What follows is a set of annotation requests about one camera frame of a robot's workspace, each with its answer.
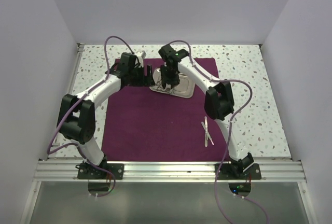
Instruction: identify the aluminium front rail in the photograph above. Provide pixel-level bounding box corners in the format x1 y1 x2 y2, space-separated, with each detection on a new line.
33 159 306 183

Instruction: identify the aluminium left side rail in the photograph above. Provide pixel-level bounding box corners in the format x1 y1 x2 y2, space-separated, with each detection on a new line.
46 43 85 156

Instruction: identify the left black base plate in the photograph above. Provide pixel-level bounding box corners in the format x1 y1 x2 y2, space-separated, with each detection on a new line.
75 162 125 180

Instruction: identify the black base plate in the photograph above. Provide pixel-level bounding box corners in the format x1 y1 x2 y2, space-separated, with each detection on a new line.
75 162 125 180
214 163 262 180

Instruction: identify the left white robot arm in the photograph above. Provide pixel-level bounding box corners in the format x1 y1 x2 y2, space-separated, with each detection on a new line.
56 51 154 179

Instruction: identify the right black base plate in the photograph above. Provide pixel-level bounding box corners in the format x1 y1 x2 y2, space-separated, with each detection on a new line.
214 163 262 180

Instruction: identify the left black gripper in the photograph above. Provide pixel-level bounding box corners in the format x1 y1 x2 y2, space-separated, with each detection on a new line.
128 64 155 87

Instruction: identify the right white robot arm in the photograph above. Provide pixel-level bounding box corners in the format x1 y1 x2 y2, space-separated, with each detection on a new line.
158 44 254 179

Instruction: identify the aluminium rail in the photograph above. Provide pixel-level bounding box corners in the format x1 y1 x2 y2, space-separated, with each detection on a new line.
46 43 85 156
33 159 306 183

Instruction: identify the purple cloth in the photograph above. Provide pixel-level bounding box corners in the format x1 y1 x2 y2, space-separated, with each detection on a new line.
102 58 232 162

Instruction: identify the steel instrument tray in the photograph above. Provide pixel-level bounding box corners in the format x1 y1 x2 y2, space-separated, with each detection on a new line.
149 68 195 99

